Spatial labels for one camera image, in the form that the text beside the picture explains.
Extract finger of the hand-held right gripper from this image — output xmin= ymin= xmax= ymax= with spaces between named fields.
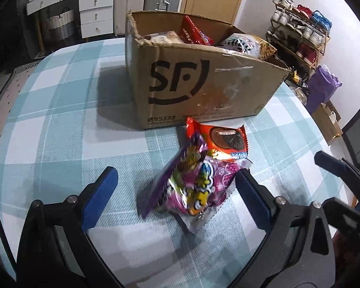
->
xmin=322 ymin=197 xmax=360 ymax=238
xmin=314 ymin=151 xmax=360 ymax=194

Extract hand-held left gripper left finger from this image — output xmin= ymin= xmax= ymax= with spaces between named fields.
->
xmin=16 ymin=166 xmax=119 ymax=288

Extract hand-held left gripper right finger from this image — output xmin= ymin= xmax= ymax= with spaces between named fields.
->
xmin=228 ymin=168 xmax=337 ymax=288

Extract purple snack packet yellow characters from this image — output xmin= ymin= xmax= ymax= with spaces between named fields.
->
xmin=137 ymin=134 xmax=253 ymax=235

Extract brown cardboard box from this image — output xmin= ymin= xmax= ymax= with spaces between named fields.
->
xmin=125 ymin=10 xmax=291 ymax=130

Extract white noodle snack bag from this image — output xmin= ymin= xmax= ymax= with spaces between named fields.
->
xmin=220 ymin=33 xmax=278 ymax=61

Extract cream packet with brown dots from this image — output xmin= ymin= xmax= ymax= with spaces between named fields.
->
xmin=144 ymin=30 xmax=184 ymax=45

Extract red chip bag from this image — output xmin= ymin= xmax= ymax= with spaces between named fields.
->
xmin=180 ymin=15 xmax=214 ymax=46

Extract small open cardboard box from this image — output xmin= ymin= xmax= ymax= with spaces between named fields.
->
xmin=311 ymin=102 xmax=343 ymax=145

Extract red chocolate cookie packet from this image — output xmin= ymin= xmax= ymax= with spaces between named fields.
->
xmin=185 ymin=117 xmax=250 ymax=160

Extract purple bag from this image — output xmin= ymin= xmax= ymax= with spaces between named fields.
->
xmin=305 ymin=65 xmax=343 ymax=115

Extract teal plaid tablecloth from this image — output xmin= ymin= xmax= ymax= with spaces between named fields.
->
xmin=0 ymin=36 xmax=358 ymax=288

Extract shoe rack with shoes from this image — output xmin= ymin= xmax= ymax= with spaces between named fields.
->
xmin=265 ymin=0 xmax=332 ymax=73

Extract grey perforated board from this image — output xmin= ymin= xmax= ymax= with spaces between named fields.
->
xmin=0 ymin=61 xmax=40 ymax=154

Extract wicker basket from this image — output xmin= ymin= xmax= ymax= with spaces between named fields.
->
xmin=46 ymin=8 xmax=76 ymax=40

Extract white drawer cabinet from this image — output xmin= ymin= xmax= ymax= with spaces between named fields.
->
xmin=26 ymin=0 xmax=115 ymax=39

